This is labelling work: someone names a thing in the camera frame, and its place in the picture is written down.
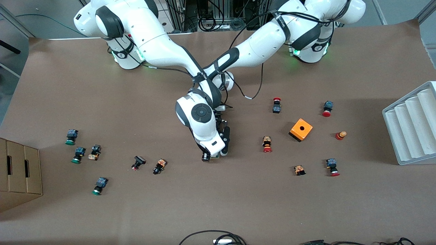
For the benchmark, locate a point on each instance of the green load switch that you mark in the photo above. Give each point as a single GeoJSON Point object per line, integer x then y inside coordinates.
{"type": "Point", "coordinates": [215, 156]}

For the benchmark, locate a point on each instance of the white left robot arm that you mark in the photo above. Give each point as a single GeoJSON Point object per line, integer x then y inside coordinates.
{"type": "Point", "coordinates": [265, 41]}

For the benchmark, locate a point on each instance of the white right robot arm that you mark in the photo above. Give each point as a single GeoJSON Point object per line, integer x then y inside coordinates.
{"type": "Point", "coordinates": [156, 41]}

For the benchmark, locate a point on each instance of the red stop button orange base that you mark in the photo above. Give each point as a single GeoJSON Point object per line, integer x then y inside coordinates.
{"type": "Point", "coordinates": [267, 146]}

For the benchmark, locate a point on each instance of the red button black base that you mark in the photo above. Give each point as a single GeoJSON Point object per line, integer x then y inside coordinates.
{"type": "Point", "coordinates": [276, 109]}

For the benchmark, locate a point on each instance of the black rectangular push button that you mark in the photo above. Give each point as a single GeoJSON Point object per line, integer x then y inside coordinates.
{"type": "Point", "coordinates": [139, 160]}

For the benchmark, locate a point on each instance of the white plug adapter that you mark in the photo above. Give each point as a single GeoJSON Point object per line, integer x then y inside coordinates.
{"type": "Point", "coordinates": [223, 242]}

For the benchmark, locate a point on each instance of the small orange contact block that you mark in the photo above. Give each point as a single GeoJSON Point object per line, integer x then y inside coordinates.
{"type": "Point", "coordinates": [299, 169]}

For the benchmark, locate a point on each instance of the red mushroom button blue base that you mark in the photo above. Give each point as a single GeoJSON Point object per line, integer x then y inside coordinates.
{"type": "Point", "coordinates": [332, 165]}
{"type": "Point", "coordinates": [328, 106]}

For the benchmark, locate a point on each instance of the green mushroom push button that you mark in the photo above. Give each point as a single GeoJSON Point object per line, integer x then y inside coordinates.
{"type": "Point", "coordinates": [72, 133]}
{"type": "Point", "coordinates": [80, 151]}
{"type": "Point", "coordinates": [101, 183]}

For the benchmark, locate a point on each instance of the small red yellow button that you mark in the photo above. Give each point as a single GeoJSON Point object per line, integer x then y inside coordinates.
{"type": "Point", "coordinates": [340, 136]}

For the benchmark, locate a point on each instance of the grey white ribbed tray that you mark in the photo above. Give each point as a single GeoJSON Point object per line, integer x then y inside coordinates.
{"type": "Point", "coordinates": [408, 126]}

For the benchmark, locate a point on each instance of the brown cardboard box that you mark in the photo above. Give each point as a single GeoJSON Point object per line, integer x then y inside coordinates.
{"type": "Point", "coordinates": [20, 183]}

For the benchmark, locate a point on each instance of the black rod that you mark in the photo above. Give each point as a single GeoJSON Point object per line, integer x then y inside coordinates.
{"type": "Point", "coordinates": [8, 46]}

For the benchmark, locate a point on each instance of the orange button enclosure box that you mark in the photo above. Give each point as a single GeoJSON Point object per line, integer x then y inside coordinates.
{"type": "Point", "coordinates": [306, 131]}

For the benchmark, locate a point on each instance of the grey metal frame bar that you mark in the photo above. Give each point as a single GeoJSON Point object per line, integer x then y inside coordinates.
{"type": "Point", "coordinates": [17, 21]}
{"type": "Point", "coordinates": [427, 10]}
{"type": "Point", "coordinates": [379, 12]}

